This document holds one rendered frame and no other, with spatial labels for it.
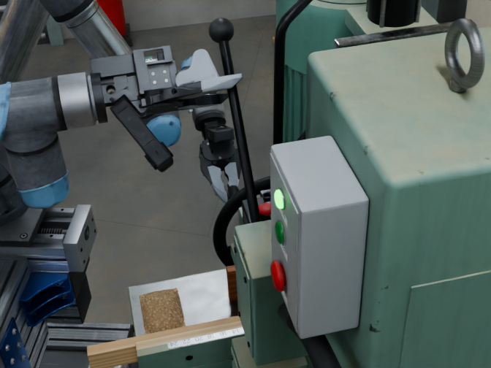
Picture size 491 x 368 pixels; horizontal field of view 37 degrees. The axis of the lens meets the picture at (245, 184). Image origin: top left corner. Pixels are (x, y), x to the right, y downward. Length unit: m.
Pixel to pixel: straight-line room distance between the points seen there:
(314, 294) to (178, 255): 2.07
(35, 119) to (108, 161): 2.22
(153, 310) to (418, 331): 0.68
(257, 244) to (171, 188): 2.21
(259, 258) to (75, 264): 0.95
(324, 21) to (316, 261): 0.32
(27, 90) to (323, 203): 0.53
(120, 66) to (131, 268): 1.72
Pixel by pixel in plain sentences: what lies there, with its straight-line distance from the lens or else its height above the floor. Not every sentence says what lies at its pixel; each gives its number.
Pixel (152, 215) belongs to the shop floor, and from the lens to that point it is 2.91.
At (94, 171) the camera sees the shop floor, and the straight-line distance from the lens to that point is 3.19.
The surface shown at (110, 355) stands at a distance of 1.23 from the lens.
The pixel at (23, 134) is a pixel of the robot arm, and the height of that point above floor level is 1.32.
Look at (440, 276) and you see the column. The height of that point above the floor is 1.40.
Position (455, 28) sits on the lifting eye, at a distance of 0.67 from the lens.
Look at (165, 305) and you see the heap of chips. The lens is 1.30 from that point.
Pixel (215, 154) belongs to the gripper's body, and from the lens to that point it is 1.61.
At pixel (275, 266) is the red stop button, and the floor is 1.37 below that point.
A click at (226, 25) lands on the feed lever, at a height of 1.42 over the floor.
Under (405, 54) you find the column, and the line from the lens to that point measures 0.74.
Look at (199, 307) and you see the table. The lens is 1.31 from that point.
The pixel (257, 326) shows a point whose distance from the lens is 0.85.
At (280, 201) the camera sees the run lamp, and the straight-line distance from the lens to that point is 0.64.
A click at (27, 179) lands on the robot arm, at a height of 1.24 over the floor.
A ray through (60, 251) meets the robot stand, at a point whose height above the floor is 0.75.
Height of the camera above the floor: 1.87
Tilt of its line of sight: 38 degrees down
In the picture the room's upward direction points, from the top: 3 degrees counter-clockwise
